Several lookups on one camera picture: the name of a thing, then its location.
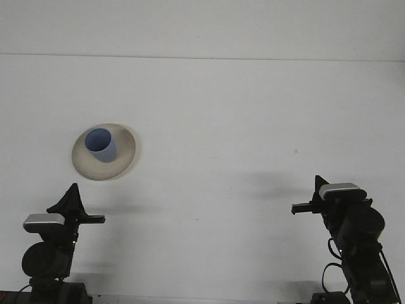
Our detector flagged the pale blue cup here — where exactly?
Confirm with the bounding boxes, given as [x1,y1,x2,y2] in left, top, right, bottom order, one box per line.
[84,127,118,163]

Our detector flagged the pale round plate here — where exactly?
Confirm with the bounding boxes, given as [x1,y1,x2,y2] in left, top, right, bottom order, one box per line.
[71,122,140,181]

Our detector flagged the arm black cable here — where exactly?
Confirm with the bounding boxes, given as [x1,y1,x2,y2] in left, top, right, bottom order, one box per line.
[321,237,400,301]
[16,283,33,302]

